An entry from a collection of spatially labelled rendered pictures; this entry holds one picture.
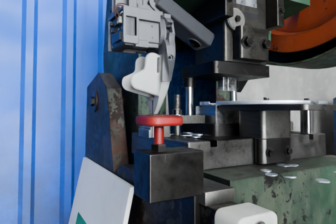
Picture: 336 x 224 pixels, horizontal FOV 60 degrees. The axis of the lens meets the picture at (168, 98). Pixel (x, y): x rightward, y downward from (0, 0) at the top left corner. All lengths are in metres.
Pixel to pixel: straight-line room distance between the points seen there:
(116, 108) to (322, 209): 0.61
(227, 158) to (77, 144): 1.27
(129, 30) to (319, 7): 0.82
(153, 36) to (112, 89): 0.53
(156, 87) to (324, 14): 0.79
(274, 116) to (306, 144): 0.17
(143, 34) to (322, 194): 0.53
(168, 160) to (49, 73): 1.41
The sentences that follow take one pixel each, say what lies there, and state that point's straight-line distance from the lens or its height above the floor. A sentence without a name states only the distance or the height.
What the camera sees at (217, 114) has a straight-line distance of 0.75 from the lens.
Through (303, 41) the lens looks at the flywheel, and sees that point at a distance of 1.10.
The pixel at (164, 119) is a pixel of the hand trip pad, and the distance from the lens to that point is 0.43.
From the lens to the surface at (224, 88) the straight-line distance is 0.81.
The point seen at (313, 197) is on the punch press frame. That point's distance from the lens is 0.72.
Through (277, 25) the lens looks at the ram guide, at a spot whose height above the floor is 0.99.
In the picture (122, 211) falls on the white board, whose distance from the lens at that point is 0.75.
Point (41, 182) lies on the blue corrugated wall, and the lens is 1.81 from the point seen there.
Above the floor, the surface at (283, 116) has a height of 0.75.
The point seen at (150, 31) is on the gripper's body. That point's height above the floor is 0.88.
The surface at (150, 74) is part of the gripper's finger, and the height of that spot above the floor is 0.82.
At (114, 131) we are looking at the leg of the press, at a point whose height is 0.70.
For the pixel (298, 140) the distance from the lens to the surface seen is 0.82.
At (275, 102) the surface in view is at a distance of 0.60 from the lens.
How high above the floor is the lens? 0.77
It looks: 2 degrees up
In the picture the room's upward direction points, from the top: straight up
